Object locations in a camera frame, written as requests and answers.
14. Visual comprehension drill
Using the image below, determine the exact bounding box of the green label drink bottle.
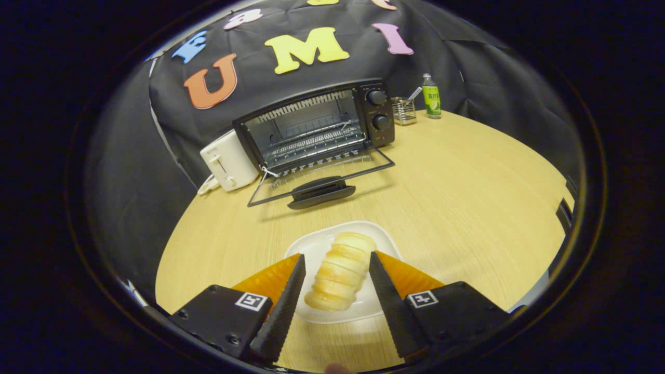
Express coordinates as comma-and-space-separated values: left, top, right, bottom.
422, 73, 442, 119

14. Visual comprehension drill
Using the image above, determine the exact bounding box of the white plate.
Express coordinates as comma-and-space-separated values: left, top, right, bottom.
285, 221, 403, 324

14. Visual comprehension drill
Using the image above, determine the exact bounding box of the wire mesh holder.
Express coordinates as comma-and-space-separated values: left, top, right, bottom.
391, 87, 422, 126

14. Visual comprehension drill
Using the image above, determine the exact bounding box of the black toaster oven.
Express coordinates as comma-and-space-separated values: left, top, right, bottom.
232, 78, 396, 210

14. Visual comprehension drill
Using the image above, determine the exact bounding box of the ridged bread roll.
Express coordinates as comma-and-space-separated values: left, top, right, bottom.
304, 232, 377, 312

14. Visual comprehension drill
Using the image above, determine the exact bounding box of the small black object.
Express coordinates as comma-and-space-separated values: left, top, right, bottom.
555, 197, 575, 235

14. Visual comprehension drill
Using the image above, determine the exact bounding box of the black backdrop cloth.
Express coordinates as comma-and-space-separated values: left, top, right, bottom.
86, 0, 580, 302

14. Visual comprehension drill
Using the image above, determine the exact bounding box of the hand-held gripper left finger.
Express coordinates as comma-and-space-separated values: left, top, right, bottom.
169, 253, 306, 364

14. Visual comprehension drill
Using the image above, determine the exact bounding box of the white pop-up toaster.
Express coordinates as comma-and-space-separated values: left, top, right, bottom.
200, 130, 260, 192

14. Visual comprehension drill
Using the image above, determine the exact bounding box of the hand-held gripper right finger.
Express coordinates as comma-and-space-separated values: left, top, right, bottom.
369, 250, 512, 362

